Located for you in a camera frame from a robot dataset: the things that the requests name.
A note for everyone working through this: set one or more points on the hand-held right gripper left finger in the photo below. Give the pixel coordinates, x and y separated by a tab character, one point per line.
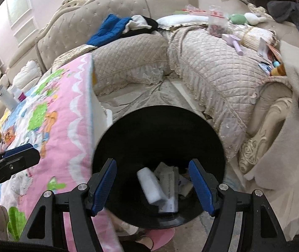
104	186

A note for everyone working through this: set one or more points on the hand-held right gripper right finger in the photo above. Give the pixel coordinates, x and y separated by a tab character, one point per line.
200	186

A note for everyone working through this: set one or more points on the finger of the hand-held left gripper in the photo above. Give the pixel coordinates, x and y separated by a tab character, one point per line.
15	165
18	148

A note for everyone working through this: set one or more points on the white tissue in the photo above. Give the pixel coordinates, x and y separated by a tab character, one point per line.
185	186

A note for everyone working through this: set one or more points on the white cardboard box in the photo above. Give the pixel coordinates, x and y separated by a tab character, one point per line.
169	191

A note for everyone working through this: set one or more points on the white foam block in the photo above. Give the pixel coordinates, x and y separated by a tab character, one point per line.
150	186

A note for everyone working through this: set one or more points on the black round trash bin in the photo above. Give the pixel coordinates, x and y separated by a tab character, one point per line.
152	136

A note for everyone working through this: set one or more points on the cartoon printed blanket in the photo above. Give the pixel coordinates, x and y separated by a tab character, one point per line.
60	126

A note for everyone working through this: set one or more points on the white thermos bottle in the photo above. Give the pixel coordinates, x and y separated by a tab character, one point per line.
6	98

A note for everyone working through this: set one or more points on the small white purple-label bottle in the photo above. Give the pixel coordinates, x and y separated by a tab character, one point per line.
19	94

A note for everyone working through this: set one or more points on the pink slipper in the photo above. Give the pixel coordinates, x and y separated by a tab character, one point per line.
162	237

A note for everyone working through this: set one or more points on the white ruffled pillow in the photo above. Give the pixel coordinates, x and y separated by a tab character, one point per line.
26	73

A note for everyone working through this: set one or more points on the beige quilted seat cover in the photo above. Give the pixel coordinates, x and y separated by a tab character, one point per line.
131	55
217	68

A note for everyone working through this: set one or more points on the orange plush toy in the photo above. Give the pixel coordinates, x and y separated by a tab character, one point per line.
279	69

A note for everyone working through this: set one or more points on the beige tufted sofa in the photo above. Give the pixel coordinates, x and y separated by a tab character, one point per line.
86	18

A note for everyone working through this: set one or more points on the blue cloth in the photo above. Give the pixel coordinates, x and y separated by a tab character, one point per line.
107	31

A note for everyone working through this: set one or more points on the purple brush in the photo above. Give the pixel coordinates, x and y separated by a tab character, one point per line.
231	38

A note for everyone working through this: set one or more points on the black cloth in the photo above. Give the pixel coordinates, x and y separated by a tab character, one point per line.
139	32

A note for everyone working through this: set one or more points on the beige straw bundle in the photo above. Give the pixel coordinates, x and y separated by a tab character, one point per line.
257	36

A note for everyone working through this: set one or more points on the clear bag of red bits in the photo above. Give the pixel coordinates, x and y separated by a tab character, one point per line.
216	23

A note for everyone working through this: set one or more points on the white pillow patterned trim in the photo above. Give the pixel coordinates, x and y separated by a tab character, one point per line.
181	21

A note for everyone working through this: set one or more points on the white cloth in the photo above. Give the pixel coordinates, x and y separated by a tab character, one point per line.
136	22

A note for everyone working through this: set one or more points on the green white plush toy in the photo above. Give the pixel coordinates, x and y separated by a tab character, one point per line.
238	19

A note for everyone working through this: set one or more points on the pink flat box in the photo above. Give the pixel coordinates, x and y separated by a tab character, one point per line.
194	13

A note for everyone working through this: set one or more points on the dark grey jacket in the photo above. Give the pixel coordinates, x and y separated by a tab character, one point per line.
296	21

